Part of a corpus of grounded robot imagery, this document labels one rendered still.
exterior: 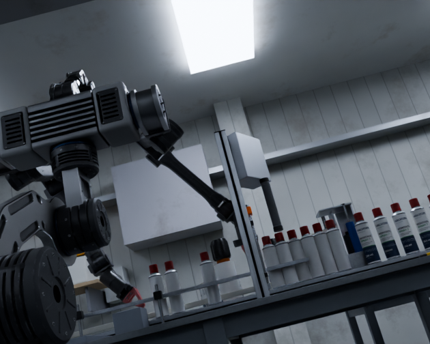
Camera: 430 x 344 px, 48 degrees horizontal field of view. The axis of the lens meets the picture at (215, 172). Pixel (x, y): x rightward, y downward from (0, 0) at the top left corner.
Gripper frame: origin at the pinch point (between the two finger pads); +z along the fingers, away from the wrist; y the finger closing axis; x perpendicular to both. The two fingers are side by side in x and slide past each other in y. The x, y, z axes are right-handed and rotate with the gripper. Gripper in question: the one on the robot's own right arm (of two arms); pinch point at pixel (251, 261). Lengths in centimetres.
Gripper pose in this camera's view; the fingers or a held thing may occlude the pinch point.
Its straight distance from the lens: 197.5
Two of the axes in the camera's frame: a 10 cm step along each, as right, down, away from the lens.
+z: 2.4, 9.1, -3.3
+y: -9.7, 2.6, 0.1
